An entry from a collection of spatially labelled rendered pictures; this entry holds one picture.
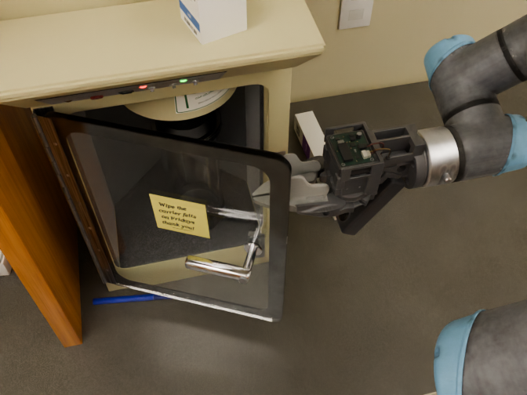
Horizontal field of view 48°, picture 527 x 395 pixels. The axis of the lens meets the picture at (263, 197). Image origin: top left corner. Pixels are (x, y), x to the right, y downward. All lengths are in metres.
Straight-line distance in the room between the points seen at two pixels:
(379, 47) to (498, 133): 0.63
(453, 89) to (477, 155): 0.10
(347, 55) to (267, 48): 0.79
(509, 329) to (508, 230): 0.64
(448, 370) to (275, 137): 0.40
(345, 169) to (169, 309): 0.49
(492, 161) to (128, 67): 0.46
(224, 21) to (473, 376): 0.41
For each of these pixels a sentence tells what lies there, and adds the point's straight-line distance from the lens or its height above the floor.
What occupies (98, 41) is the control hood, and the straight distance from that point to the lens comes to 0.62.
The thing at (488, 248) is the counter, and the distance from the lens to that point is 1.19.
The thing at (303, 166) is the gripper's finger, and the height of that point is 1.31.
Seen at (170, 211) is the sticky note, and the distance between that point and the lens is 0.79.
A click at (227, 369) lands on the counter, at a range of 1.00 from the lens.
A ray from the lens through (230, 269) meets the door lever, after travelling 0.77.
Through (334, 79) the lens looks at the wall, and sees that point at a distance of 1.40.
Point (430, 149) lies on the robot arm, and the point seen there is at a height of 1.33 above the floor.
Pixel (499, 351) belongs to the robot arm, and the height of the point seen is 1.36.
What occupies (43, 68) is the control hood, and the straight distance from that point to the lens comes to 0.60.
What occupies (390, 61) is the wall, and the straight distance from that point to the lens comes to 1.43.
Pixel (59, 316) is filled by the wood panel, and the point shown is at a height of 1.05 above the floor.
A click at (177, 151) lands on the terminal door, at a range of 0.68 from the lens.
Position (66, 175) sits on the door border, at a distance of 0.81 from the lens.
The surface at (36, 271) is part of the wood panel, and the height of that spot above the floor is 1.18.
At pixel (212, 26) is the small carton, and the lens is 0.59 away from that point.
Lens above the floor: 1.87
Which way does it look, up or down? 52 degrees down
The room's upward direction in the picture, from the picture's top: straight up
